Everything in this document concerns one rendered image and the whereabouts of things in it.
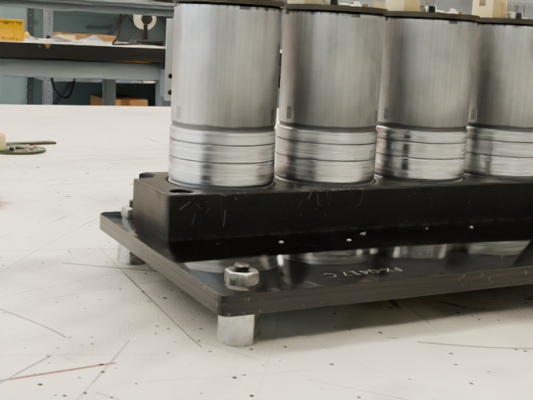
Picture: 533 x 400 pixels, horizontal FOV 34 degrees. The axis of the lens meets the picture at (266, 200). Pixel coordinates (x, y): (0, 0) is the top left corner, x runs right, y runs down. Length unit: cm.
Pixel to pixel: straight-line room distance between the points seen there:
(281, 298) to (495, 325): 5
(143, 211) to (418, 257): 6
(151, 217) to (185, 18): 4
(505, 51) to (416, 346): 10
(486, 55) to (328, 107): 5
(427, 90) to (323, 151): 3
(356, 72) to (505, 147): 5
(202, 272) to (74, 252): 6
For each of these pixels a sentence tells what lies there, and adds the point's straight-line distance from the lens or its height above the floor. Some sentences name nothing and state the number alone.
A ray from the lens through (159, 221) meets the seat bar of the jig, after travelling 19.
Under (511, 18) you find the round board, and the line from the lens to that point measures 24.
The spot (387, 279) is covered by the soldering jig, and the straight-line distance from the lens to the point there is 17.
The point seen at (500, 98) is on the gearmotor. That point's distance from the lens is 24.
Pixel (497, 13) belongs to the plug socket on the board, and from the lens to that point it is 24.
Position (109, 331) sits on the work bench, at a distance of 17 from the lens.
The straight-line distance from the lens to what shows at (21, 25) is 255.
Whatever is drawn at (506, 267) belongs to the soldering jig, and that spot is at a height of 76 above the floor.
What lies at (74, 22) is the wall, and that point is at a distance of 467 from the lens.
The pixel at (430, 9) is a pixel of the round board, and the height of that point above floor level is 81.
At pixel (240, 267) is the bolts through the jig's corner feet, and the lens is 16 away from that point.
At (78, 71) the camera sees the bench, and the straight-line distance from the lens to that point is 256.
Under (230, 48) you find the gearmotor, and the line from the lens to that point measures 19.
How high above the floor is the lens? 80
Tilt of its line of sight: 11 degrees down
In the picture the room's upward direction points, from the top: 3 degrees clockwise
